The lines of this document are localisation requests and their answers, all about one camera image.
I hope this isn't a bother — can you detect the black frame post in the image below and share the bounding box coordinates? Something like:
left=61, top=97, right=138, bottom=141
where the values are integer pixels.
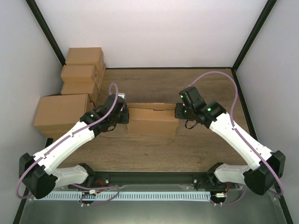
left=232, top=0, right=277, bottom=71
left=25, top=0, right=65, bottom=66

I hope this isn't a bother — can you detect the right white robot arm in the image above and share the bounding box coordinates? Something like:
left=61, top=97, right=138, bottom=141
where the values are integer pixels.
left=175, top=86, right=285, bottom=196

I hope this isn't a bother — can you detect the light blue slotted cable duct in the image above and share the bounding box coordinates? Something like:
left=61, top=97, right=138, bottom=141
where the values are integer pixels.
left=41, top=191, right=211, bottom=202

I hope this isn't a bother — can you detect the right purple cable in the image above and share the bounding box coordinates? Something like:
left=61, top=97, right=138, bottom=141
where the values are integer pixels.
left=188, top=71, right=285, bottom=207

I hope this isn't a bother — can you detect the large front cardboard box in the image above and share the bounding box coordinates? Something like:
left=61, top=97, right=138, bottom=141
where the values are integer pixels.
left=33, top=94, right=93, bottom=133

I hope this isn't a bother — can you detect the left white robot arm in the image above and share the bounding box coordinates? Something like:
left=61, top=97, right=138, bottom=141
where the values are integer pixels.
left=18, top=93, right=129, bottom=199

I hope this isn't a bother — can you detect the left black frame post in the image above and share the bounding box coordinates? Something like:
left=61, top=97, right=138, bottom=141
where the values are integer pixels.
left=25, top=0, right=65, bottom=66

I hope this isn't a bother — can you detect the right black frame post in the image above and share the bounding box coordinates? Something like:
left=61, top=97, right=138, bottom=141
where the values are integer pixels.
left=232, top=0, right=277, bottom=71

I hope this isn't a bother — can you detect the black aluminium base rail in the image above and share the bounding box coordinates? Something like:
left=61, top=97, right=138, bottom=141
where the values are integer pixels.
left=81, top=171, right=227, bottom=189

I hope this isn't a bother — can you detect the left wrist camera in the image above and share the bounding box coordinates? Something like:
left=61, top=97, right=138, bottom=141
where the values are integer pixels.
left=118, top=93, right=126, bottom=98

